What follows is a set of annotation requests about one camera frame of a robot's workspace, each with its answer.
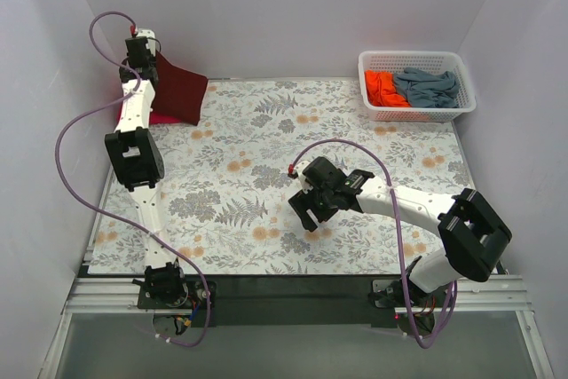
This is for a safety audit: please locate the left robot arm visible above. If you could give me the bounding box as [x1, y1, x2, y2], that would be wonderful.
[105, 26, 175, 269]

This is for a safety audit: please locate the orange t-shirt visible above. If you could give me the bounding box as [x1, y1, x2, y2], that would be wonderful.
[365, 70, 410, 107]

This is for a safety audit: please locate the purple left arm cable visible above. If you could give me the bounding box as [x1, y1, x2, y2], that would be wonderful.
[53, 10, 215, 349]

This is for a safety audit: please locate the white plastic basket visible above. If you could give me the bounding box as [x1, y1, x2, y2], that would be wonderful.
[358, 51, 477, 122]

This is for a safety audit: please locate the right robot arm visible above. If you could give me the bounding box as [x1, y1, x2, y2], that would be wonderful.
[288, 156, 512, 306]

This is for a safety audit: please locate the dark red t-shirt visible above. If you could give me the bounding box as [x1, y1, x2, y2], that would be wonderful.
[152, 52, 209, 126]

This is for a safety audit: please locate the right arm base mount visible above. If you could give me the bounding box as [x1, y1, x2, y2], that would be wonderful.
[367, 278, 456, 314]

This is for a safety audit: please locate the folded pink t-shirt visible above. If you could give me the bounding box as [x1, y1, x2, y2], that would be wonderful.
[114, 80, 181, 132]

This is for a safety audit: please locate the aluminium front frame rail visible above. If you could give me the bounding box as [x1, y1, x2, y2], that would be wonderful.
[66, 274, 533, 328]

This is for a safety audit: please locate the grey t-shirt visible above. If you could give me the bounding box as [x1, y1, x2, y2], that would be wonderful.
[393, 67, 460, 108]

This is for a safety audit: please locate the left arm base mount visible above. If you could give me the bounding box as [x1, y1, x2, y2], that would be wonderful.
[131, 263, 206, 309]

